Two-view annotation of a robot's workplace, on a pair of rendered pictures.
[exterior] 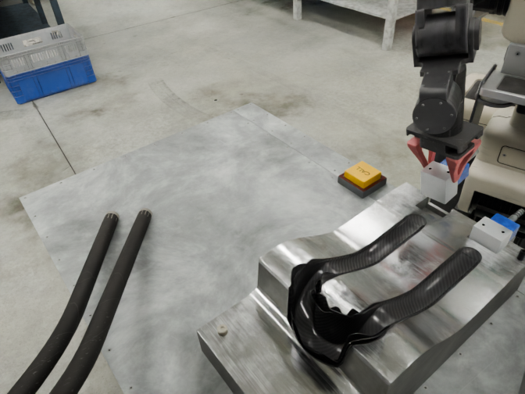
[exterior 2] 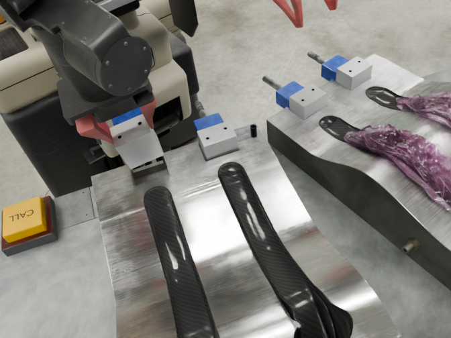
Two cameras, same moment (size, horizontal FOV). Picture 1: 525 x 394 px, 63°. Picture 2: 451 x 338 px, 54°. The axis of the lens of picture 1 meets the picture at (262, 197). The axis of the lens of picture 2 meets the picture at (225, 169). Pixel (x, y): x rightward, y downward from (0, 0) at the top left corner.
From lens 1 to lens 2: 0.32 m
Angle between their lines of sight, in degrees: 46
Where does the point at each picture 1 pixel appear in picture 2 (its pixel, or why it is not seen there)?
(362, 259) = (182, 284)
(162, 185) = not seen: outside the picture
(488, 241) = (225, 146)
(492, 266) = (254, 161)
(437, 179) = (140, 139)
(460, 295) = (276, 206)
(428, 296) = (264, 238)
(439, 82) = (97, 20)
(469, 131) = not seen: hidden behind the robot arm
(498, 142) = not seen: hidden behind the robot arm
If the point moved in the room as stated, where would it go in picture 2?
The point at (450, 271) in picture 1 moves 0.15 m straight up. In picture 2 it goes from (241, 200) to (228, 118)
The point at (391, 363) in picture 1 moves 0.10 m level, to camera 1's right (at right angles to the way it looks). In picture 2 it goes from (376, 322) to (382, 234)
